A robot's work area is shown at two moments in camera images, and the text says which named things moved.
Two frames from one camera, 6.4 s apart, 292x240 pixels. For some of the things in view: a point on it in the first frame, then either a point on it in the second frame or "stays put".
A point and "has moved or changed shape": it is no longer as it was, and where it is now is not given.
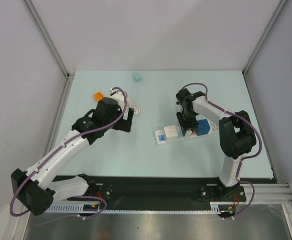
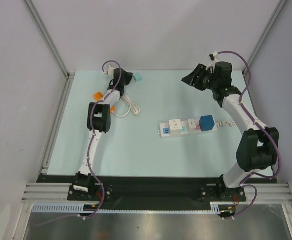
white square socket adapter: (171, 133) has moved or changed shape
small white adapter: (188, 133) has moved or changed shape
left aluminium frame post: (69, 75) stays put
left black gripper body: (119, 125) to (127, 79)
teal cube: (137, 77) stays put
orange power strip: (98, 96) stays put
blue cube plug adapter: (204, 127) has moved or changed shape
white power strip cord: (214, 126) has moved or changed shape
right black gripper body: (187, 122) to (199, 77)
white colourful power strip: (159, 138) has moved or changed shape
